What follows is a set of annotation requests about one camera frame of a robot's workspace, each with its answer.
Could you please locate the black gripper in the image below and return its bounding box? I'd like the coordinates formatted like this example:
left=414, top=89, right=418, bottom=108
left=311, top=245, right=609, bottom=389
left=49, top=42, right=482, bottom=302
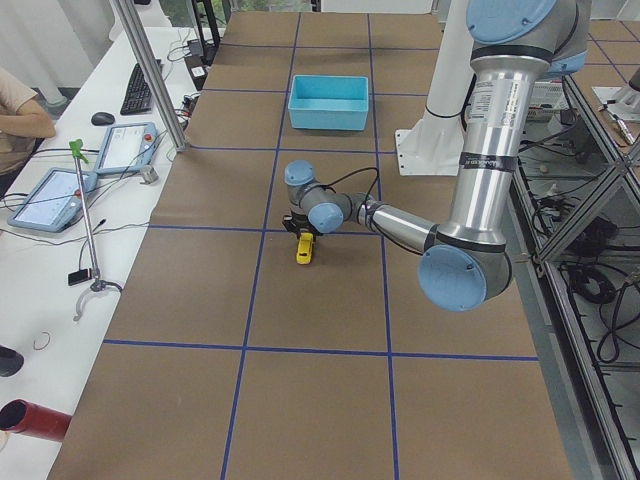
left=282, top=212, right=320, bottom=244

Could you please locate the yellow beetle toy car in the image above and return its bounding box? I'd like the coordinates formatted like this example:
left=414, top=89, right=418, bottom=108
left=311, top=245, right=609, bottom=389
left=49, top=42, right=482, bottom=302
left=296, top=232, right=314, bottom=265

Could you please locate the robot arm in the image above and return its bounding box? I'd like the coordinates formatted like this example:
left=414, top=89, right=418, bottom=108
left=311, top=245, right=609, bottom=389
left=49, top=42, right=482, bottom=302
left=283, top=1, right=591, bottom=311

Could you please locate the light blue plastic bin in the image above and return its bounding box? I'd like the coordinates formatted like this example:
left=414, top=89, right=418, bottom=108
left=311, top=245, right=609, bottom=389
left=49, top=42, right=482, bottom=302
left=288, top=75, right=369, bottom=131

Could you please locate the far teach pendant tablet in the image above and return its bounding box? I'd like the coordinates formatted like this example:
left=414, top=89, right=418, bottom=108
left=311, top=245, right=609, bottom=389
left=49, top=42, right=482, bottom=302
left=94, top=122, right=159, bottom=175

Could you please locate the teach pendant tablet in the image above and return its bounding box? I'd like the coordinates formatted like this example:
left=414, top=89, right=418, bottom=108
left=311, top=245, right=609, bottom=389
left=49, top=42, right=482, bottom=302
left=94, top=122, right=159, bottom=175
left=7, top=167, right=83, bottom=233

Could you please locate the reacher grabber tool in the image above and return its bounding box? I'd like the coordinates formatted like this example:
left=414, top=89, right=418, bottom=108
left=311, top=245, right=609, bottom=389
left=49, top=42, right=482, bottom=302
left=69, top=139, right=124, bottom=322

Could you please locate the black keyboard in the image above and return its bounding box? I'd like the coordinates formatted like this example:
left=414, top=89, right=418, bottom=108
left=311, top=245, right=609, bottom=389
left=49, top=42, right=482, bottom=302
left=120, top=63, right=152, bottom=116

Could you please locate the small black card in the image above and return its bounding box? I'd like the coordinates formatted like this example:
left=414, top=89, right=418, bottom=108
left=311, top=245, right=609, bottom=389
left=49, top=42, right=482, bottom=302
left=67, top=269, right=92, bottom=286

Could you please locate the black computer mouse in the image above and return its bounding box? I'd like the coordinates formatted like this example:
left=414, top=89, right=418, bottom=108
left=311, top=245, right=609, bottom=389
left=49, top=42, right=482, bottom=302
left=90, top=111, right=115, bottom=126

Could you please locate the near teach pendant tablet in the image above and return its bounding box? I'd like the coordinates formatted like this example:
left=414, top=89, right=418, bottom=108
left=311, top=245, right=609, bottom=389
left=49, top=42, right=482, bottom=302
left=7, top=167, right=83, bottom=233

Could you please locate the red cylinder tube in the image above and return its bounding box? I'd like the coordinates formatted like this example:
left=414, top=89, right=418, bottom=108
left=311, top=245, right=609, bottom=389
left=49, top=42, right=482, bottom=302
left=1, top=399, right=72, bottom=442

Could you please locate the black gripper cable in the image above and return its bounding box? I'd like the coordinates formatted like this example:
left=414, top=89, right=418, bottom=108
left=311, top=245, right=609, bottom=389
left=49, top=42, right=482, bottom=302
left=322, top=167, right=380, bottom=202

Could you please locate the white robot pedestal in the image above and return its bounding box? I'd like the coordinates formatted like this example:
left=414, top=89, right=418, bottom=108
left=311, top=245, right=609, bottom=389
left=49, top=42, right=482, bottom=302
left=395, top=0, right=473, bottom=176

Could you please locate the aluminium frame post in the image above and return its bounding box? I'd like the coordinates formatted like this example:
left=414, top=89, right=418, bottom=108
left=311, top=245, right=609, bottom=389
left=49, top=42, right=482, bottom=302
left=113, top=0, right=187, bottom=152

